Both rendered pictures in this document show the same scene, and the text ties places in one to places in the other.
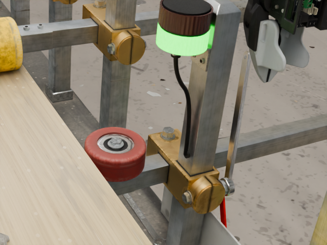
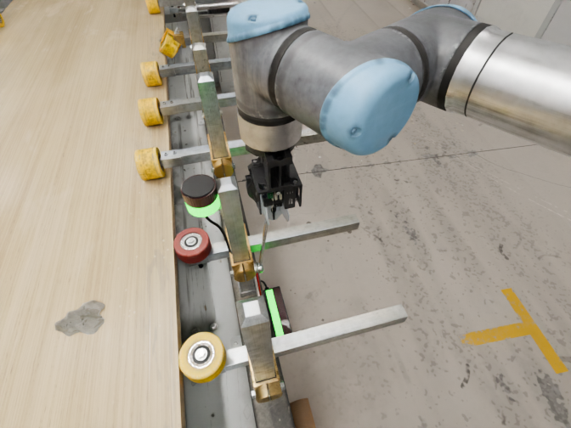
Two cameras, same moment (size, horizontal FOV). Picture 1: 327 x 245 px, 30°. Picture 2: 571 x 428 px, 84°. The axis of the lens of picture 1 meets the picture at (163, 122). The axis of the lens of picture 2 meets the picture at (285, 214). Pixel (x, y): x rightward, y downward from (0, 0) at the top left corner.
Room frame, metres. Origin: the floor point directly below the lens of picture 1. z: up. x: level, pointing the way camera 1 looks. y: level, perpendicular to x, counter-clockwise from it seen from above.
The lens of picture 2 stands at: (0.33, -0.27, 1.49)
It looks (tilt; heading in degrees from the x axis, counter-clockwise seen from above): 50 degrees down; 18
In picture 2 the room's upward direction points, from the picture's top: straight up
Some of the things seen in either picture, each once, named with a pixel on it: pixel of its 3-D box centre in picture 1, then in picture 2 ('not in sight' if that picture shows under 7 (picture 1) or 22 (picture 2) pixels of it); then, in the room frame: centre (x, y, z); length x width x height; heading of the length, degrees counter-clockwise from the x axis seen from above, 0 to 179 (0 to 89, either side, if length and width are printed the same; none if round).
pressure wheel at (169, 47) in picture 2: not in sight; (169, 45); (1.48, 0.61, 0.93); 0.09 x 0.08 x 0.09; 123
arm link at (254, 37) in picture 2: not in sight; (270, 61); (0.69, -0.13, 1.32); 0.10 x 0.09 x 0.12; 60
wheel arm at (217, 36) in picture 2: not in sight; (228, 36); (1.61, 0.41, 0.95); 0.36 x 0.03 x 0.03; 123
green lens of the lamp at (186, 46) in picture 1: (182, 35); (202, 200); (0.64, -0.01, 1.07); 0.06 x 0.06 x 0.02
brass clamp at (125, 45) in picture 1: (112, 32); (220, 154); (0.90, 0.10, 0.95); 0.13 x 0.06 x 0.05; 33
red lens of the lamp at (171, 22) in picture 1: (185, 14); (199, 190); (0.64, -0.01, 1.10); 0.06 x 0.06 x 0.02
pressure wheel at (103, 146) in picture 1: (113, 175); (195, 253); (0.65, 0.06, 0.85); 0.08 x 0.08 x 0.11
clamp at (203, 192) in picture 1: (182, 171); (239, 252); (0.69, -0.03, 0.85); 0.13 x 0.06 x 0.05; 33
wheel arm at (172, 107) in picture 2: not in sight; (229, 98); (1.16, 0.19, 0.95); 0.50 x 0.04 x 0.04; 123
